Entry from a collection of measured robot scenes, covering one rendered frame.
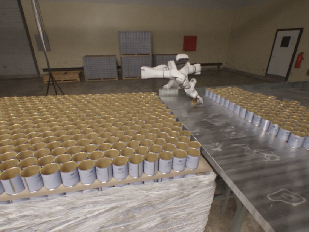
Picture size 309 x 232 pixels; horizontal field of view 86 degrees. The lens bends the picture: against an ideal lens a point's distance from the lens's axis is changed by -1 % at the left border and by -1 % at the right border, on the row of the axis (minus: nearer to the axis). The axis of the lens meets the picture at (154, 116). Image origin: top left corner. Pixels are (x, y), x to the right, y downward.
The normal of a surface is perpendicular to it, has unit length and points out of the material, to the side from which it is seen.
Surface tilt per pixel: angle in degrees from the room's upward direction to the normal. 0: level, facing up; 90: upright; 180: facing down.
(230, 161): 0
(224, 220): 0
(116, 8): 90
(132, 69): 89
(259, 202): 0
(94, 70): 88
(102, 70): 89
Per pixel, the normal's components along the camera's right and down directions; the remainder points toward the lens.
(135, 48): 0.17, 0.42
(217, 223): 0.00, -0.91
